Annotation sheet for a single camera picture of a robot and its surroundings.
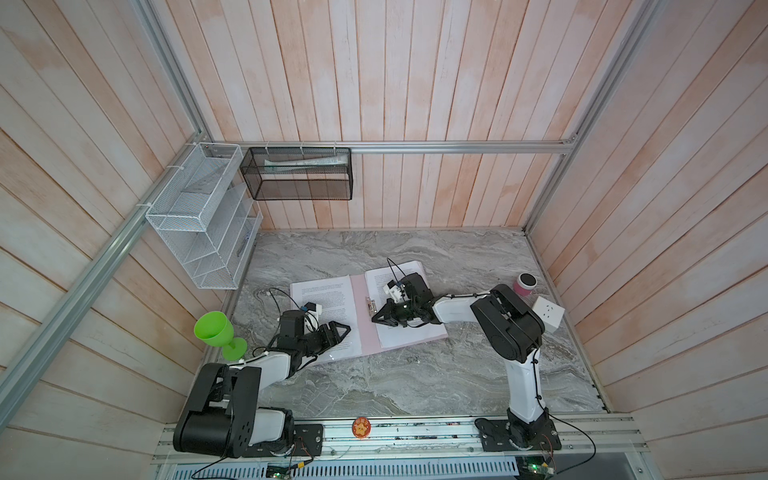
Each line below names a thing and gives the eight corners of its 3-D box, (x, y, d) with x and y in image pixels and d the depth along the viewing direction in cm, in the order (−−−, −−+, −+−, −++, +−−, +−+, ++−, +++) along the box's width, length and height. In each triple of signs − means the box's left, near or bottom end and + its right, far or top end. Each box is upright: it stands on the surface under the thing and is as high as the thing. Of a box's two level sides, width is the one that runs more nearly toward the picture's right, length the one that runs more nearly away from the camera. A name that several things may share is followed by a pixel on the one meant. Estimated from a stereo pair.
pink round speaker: (515, 296, 103) (522, 286, 99) (511, 282, 107) (517, 272, 102) (533, 296, 103) (540, 286, 99) (527, 282, 107) (534, 272, 102)
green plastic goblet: (216, 360, 89) (189, 337, 76) (224, 336, 94) (200, 311, 81) (244, 360, 89) (221, 337, 76) (251, 336, 94) (231, 311, 81)
